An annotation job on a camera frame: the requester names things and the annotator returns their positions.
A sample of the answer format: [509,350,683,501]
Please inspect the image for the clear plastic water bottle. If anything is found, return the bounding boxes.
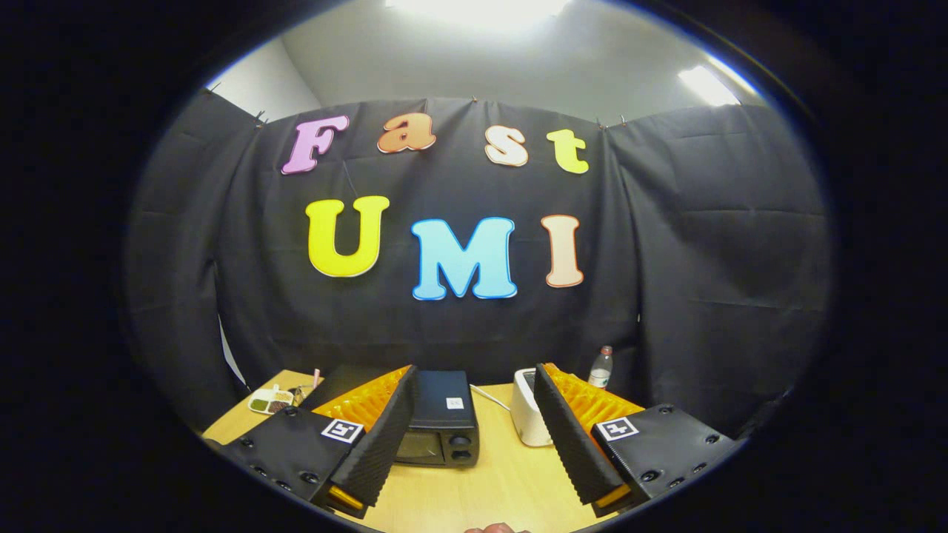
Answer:
[588,346,615,390]

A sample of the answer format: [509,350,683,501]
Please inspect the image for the white power cable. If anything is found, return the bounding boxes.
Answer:
[470,383,513,412]

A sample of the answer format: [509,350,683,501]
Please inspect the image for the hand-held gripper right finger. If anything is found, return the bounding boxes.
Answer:
[533,363,744,517]

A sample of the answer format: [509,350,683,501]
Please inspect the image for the white divided dish of beans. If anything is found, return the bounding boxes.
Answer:
[247,385,296,415]

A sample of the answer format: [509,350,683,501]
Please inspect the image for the small ceiling light panel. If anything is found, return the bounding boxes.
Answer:
[678,65,741,107]

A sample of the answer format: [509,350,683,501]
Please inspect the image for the black toaster oven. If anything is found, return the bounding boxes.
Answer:
[300,363,481,469]

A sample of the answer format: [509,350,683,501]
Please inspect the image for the white bread toaster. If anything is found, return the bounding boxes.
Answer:
[511,368,555,448]

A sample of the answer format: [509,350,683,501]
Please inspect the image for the large ceiling light panel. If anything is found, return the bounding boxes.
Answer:
[385,0,575,30]

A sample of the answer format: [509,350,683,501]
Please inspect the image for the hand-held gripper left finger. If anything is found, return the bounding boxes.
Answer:
[204,364,419,519]

